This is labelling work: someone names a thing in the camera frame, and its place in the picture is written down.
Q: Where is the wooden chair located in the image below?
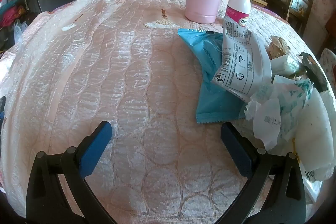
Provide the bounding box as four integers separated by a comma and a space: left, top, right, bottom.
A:
268, 0, 315, 38

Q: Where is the pink quilted table cover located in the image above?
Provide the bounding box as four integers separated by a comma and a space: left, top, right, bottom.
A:
0, 0, 331, 224

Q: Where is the dark foil wrapper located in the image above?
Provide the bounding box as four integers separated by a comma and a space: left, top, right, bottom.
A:
299, 52, 328, 92

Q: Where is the white tissue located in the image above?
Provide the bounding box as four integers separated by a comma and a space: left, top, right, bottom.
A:
270, 55, 302, 76

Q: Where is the pile of colourful clothes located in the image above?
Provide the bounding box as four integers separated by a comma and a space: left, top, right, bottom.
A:
0, 0, 28, 51

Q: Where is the blue snack packet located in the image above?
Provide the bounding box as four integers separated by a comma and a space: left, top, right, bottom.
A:
178, 28, 247, 124

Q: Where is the white printed wrapper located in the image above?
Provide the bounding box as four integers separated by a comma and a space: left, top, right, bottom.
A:
211, 14, 273, 103

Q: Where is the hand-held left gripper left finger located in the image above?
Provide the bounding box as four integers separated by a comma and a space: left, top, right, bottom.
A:
26, 121, 124, 224

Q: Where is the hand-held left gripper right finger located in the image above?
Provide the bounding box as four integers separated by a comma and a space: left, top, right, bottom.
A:
210, 122, 307, 224

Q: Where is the white bottle with pink label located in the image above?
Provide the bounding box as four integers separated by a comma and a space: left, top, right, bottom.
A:
225, 0, 255, 28

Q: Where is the white paper bag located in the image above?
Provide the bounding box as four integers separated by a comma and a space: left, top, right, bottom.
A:
293, 90, 335, 182

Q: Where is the brown paper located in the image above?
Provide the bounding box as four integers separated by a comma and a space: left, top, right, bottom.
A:
267, 35, 291, 60

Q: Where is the white green-print wrapper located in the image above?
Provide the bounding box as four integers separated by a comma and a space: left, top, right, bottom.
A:
245, 74, 313, 155

